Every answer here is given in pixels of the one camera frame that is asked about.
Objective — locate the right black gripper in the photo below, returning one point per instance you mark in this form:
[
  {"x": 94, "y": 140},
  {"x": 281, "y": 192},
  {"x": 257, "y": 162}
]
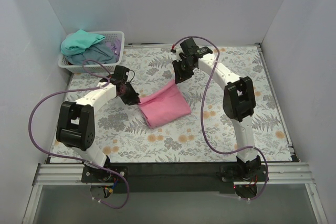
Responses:
[{"x": 182, "y": 68}]

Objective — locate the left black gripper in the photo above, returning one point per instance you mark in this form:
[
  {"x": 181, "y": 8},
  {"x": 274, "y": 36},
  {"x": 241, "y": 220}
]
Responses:
[{"x": 128, "y": 93}]

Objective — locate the pink t shirt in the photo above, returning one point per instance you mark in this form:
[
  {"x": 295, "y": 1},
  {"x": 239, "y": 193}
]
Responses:
[{"x": 164, "y": 106}]

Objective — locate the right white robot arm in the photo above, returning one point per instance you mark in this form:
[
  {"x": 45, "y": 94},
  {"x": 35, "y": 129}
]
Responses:
[{"x": 238, "y": 100}]

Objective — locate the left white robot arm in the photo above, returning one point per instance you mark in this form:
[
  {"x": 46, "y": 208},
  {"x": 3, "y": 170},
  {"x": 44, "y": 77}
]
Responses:
[{"x": 76, "y": 122}]

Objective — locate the floral patterned table mat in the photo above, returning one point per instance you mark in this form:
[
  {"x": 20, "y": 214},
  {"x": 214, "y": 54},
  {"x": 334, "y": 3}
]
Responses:
[{"x": 205, "y": 135}]

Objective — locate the grey-blue t shirt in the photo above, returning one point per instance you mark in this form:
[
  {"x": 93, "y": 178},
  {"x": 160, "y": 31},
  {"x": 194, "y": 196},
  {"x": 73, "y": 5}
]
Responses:
[{"x": 98, "y": 52}]

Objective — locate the lavender t shirt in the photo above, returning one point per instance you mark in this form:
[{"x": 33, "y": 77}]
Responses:
[{"x": 116, "y": 48}]

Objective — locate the white plastic laundry basket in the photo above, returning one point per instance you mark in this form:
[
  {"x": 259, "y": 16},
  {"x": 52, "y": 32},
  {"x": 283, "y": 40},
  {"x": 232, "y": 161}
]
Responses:
[{"x": 111, "y": 37}]

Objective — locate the teal t shirt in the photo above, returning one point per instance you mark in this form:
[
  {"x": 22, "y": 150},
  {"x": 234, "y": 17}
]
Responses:
[{"x": 79, "y": 41}]

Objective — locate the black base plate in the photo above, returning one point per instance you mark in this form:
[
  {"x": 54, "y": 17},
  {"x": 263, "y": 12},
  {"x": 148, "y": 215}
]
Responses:
[{"x": 173, "y": 177}]

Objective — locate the aluminium frame rail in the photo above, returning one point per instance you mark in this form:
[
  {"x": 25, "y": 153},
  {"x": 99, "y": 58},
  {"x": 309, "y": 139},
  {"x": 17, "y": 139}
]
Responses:
[{"x": 50, "y": 175}]

